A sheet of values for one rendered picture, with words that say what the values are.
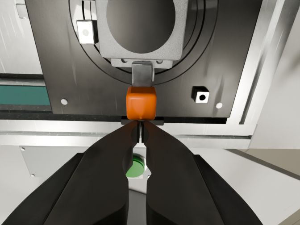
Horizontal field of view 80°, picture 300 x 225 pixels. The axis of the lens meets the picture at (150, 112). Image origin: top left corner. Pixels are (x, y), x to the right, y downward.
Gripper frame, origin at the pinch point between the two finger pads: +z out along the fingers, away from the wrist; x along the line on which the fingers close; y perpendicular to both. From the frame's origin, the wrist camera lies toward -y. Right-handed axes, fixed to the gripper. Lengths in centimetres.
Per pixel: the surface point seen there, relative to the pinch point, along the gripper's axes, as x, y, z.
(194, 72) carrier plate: 6.1, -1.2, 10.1
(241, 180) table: 25.6, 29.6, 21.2
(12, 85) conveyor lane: -17.8, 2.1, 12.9
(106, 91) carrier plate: -4.5, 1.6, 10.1
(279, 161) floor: 121, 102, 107
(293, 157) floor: 132, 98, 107
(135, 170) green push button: -0.9, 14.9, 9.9
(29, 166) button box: -18.2, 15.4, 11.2
